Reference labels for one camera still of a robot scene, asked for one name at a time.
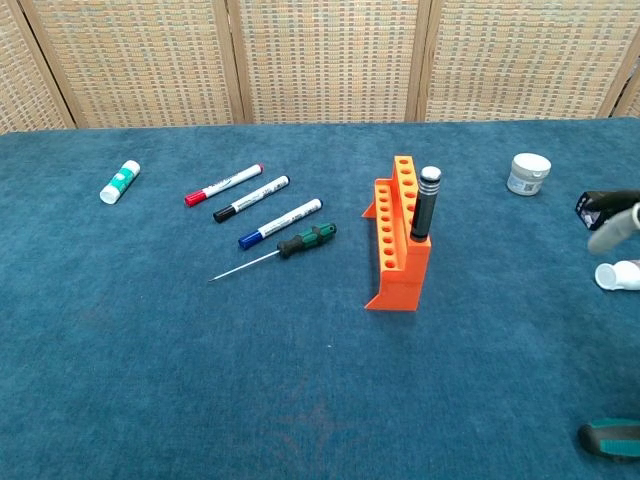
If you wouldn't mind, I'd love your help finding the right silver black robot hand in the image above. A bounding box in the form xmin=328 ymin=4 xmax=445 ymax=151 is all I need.
xmin=585 ymin=188 xmax=640 ymax=254

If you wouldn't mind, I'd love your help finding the black silver precision screwdriver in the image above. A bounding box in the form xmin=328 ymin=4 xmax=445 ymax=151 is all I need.
xmin=409 ymin=166 xmax=443 ymax=243

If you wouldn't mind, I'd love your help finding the thick-shaft green black screwdriver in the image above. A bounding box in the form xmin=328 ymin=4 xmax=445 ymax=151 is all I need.
xmin=578 ymin=418 xmax=640 ymax=462

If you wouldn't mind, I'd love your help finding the orange tool rack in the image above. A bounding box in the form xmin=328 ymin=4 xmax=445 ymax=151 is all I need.
xmin=361 ymin=155 xmax=432 ymax=312

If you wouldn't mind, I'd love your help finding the black cardboard box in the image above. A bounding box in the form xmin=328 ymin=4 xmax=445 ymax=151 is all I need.
xmin=574 ymin=190 xmax=640 ymax=232

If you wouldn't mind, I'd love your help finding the white floral toothpaste tube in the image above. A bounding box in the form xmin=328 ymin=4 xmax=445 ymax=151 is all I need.
xmin=594 ymin=259 xmax=640 ymax=292

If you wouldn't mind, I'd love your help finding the white round jar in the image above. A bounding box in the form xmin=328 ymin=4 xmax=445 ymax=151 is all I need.
xmin=506 ymin=152 xmax=552 ymax=197

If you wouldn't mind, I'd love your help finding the thin-shaft green black screwdriver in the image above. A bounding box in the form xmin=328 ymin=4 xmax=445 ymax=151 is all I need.
xmin=208 ymin=222 xmax=338 ymax=284

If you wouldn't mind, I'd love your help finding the blue cap whiteboard marker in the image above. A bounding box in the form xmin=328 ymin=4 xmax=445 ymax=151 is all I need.
xmin=237 ymin=198 xmax=324 ymax=250

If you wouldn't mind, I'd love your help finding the woven wooden folding screen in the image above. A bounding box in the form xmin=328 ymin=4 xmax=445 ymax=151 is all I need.
xmin=0 ymin=0 xmax=640 ymax=135

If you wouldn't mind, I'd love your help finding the black cap whiteboard marker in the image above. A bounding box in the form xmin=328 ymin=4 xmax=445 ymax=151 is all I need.
xmin=212 ymin=175 xmax=291 ymax=224

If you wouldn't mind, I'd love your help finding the red cap whiteboard marker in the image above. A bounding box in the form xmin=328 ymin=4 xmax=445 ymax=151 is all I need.
xmin=184 ymin=163 xmax=265 ymax=208

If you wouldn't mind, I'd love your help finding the blue carpet table mat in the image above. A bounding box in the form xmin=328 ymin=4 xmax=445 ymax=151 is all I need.
xmin=0 ymin=117 xmax=640 ymax=480

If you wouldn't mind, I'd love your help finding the white green glue stick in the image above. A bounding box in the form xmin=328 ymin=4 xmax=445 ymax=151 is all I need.
xmin=99 ymin=159 xmax=142 ymax=205

